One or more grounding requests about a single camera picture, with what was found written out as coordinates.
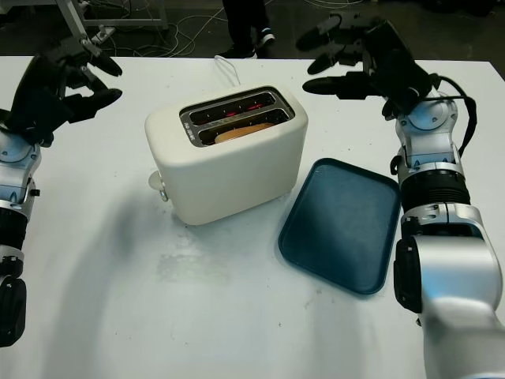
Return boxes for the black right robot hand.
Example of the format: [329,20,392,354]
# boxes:
[295,13,439,119]

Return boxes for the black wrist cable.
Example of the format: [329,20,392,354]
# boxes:
[433,74,481,159]

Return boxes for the white toaster power cord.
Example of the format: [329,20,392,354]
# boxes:
[214,54,241,87]

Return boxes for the white metal frame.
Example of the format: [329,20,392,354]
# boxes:
[54,0,169,60]

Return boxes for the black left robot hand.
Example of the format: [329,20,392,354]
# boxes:
[6,49,124,148]

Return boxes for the dark teal plastic tray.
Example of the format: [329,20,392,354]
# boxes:
[277,157,402,296]

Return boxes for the white power strip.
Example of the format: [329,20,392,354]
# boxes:
[92,25,115,43]

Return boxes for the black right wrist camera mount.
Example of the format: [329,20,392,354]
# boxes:
[362,19,421,107]

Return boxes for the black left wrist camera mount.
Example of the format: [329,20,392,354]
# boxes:
[7,93,75,139]

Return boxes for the cream white toaster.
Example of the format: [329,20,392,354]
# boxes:
[144,84,309,227]

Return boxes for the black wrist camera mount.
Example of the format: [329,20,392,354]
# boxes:
[7,93,75,139]
[362,19,421,107]

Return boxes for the toast slice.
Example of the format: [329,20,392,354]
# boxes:
[214,122,273,144]

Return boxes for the white floor cables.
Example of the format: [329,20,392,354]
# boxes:
[114,3,222,57]

